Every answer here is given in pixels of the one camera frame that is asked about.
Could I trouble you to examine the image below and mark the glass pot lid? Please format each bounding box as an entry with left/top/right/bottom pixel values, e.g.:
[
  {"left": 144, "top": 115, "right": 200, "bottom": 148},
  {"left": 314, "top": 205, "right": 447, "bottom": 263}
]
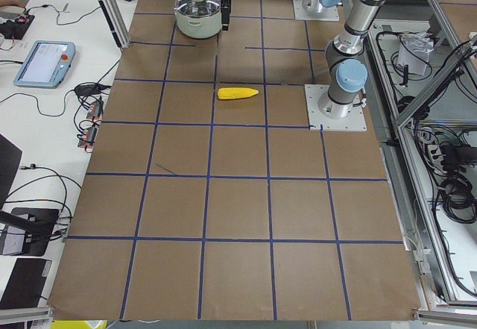
[{"left": 174, "top": 0, "right": 221, "bottom": 18}]

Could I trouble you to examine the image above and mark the yellow corn cob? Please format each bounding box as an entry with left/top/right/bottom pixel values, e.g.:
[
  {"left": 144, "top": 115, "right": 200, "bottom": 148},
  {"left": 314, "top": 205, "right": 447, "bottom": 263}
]
[{"left": 217, "top": 87, "right": 259, "bottom": 101}]

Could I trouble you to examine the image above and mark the pale green cooking pot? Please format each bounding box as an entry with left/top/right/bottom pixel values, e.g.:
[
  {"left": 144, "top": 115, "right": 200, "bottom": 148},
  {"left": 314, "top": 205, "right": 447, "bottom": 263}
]
[{"left": 174, "top": 9, "right": 222, "bottom": 39}]

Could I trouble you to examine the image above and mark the blue teach pendant near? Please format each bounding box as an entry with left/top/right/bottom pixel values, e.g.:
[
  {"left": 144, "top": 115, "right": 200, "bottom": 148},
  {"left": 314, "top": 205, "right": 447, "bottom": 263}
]
[{"left": 13, "top": 40, "right": 76, "bottom": 89}]

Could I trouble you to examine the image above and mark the aluminium frame post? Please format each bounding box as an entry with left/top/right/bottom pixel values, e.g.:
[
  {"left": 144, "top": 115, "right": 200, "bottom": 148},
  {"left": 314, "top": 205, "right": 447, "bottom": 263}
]
[{"left": 98, "top": 0, "right": 131, "bottom": 49}]

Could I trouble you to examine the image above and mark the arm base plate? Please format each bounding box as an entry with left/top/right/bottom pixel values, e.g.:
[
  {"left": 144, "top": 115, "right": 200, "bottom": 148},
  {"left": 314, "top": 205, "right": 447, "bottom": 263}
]
[
  {"left": 292, "top": 0, "right": 342, "bottom": 22},
  {"left": 305, "top": 84, "right": 367, "bottom": 132}
]

